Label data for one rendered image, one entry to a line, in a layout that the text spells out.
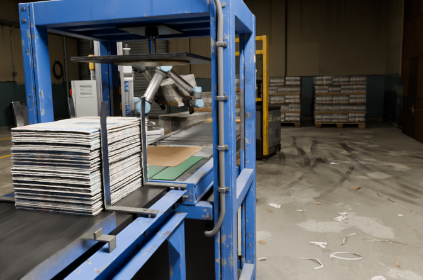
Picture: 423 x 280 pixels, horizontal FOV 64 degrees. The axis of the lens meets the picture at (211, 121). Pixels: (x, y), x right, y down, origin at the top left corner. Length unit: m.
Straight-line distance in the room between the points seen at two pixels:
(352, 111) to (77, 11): 7.91
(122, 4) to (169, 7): 0.20
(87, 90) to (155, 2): 1.93
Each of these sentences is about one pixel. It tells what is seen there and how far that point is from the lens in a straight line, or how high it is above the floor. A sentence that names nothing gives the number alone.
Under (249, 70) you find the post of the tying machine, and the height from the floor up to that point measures 1.25.
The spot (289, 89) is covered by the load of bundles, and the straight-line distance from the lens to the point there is 8.84.
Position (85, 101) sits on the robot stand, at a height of 1.04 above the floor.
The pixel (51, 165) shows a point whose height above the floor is 0.95.
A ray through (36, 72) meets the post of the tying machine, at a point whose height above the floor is 1.25.
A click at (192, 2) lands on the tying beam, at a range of 1.35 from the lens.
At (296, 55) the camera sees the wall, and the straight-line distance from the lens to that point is 10.49.
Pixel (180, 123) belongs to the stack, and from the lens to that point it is 3.68.
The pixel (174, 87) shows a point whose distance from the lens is 3.33.
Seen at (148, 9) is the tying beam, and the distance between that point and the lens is 1.41.
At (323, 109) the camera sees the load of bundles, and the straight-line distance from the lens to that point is 8.82.
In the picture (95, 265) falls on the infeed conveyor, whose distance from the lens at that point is 0.84.
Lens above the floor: 1.19
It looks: 7 degrees down
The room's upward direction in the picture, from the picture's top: 1 degrees counter-clockwise
